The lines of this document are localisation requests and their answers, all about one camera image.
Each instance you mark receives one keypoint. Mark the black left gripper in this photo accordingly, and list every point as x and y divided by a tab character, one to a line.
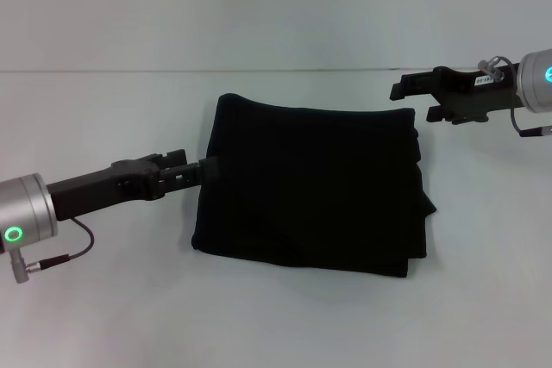
108	187

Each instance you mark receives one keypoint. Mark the black t-shirt with FREE print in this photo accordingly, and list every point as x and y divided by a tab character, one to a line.
310	187

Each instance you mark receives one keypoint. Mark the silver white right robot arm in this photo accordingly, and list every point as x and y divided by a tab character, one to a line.
539	81

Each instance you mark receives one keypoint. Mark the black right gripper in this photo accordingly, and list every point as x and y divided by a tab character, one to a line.
483	92

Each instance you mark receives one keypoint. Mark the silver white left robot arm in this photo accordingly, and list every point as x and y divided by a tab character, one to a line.
28	217

